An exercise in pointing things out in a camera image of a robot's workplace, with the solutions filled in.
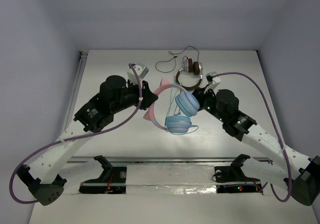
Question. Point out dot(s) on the pink blue cat-ear headphones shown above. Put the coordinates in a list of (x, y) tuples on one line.
[(182, 106)]

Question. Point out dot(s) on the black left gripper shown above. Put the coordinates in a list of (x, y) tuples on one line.
[(144, 95)]

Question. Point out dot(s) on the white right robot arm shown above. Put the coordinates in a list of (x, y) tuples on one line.
[(290, 170)]

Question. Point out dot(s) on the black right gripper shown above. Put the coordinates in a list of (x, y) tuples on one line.
[(199, 92)]

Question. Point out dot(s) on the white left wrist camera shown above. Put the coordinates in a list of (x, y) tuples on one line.
[(141, 71)]

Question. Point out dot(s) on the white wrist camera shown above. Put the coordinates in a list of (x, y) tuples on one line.
[(213, 80), (141, 71)]

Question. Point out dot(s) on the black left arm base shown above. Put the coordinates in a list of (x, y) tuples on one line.
[(112, 179)]

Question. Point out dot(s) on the aluminium rail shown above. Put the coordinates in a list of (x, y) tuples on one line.
[(75, 89), (82, 159)]

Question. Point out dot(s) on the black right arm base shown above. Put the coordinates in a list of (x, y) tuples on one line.
[(231, 179)]

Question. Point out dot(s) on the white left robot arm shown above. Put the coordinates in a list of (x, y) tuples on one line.
[(42, 172)]

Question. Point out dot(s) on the brown silver headphones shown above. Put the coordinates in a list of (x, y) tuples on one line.
[(191, 67)]

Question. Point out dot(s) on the aluminium rail left side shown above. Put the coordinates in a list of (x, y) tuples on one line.
[(75, 89)]

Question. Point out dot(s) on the aluminium rail front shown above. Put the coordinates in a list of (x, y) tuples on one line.
[(82, 159)]

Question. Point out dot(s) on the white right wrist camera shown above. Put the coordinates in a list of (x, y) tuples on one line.
[(213, 80)]

